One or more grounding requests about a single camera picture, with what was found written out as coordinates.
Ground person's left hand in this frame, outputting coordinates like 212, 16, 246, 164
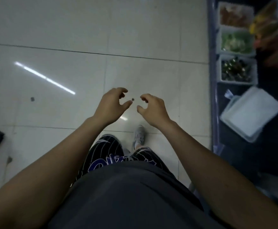
92, 87, 133, 127

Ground person's right hand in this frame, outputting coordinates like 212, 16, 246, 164
137, 94, 173, 129

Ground person's right forearm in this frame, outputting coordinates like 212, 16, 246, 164
158, 120, 278, 229

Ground person's left forearm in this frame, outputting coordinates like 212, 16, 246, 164
0, 116, 111, 229

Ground grey sneaker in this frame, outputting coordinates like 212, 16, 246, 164
132, 125, 146, 151

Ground black striped shorts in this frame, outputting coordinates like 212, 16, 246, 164
69, 134, 176, 189

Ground grey shirt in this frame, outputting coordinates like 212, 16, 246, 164
46, 161, 226, 229

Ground white tray of dark items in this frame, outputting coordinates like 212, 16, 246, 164
218, 54, 258, 86

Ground empty white plastic tray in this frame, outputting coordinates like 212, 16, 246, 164
220, 86, 278, 143

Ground white tray of green items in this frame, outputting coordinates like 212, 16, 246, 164
217, 27, 256, 57

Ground white tray of orange items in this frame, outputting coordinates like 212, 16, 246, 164
217, 1, 255, 29

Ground dark table cloth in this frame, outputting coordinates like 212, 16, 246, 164
207, 0, 278, 212

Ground pile of colourful packets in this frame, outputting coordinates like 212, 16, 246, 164
249, 0, 278, 70

